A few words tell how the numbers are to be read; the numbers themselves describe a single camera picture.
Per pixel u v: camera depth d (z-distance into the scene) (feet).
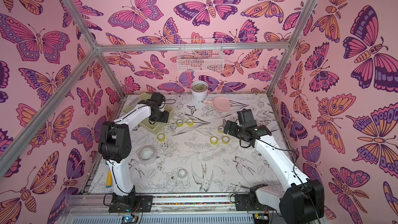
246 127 1.98
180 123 3.38
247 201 2.39
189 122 3.39
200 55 3.12
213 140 3.11
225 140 3.12
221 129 3.28
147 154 2.92
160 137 3.20
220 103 3.73
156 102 2.52
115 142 1.74
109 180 2.62
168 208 2.39
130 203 2.16
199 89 3.59
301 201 1.26
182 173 2.73
